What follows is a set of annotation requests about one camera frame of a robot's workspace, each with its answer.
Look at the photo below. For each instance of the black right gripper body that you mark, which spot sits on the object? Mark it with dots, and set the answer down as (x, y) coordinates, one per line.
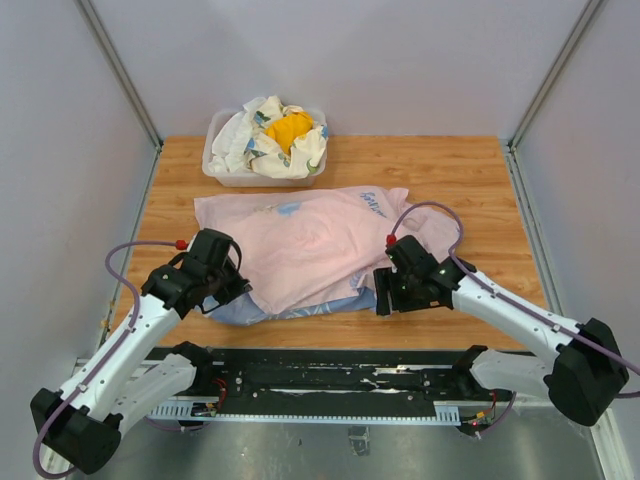
(404, 296)

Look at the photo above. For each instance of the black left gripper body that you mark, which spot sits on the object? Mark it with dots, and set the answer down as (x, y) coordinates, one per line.
(226, 283)

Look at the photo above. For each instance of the pink blue printed pillowcase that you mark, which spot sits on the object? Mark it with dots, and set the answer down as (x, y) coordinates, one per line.
(314, 252)

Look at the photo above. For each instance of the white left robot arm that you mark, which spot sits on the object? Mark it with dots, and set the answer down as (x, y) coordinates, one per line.
(85, 419)

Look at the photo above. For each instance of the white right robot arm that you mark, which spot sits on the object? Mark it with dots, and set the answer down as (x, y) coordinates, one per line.
(578, 367)

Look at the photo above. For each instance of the cream floral printed cloth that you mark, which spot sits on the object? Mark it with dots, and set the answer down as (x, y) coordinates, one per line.
(268, 159)

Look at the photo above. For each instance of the translucent plastic bin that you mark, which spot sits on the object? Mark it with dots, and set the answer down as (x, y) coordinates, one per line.
(250, 179)

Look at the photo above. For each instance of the white crumpled cloth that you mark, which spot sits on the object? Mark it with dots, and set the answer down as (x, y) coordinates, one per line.
(231, 146)

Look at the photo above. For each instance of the yellow orange cloth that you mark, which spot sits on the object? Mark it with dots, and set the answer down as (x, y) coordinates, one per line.
(287, 129)

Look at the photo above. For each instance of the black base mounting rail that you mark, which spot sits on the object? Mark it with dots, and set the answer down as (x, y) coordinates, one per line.
(331, 380)

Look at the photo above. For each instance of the white slotted cable duct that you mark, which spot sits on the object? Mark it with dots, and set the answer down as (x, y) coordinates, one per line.
(391, 414)

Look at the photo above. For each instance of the left aluminium frame post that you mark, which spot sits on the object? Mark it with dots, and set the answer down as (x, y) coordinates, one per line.
(97, 29)

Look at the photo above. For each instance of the aluminium frame post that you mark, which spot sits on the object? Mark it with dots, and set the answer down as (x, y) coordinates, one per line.
(578, 32)
(97, 29)

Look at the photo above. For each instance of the right aluminium frame post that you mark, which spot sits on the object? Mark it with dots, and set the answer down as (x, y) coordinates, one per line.
(578, 32)

